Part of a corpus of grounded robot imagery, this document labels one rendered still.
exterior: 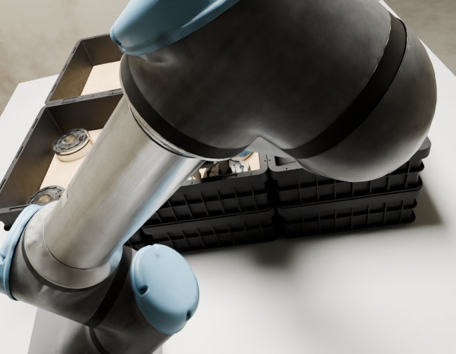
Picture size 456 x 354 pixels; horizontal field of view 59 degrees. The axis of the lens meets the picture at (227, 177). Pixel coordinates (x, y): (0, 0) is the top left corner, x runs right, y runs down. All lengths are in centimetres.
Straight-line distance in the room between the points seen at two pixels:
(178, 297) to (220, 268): 37
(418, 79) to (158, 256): 42
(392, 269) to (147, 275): 54
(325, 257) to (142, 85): 71
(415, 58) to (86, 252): 35
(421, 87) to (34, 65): 296
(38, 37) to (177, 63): 279
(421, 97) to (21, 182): 94
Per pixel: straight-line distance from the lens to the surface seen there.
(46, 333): 73
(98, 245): 44
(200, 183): 78
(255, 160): 94
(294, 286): 88
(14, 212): 94
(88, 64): 156
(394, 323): 85
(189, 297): 58
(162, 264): 58
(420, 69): 28
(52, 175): 115
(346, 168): 28
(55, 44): 301
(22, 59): 313
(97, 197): 38
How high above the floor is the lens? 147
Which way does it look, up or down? 44 degrees down
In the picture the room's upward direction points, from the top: 16 degrees counter-clockwise
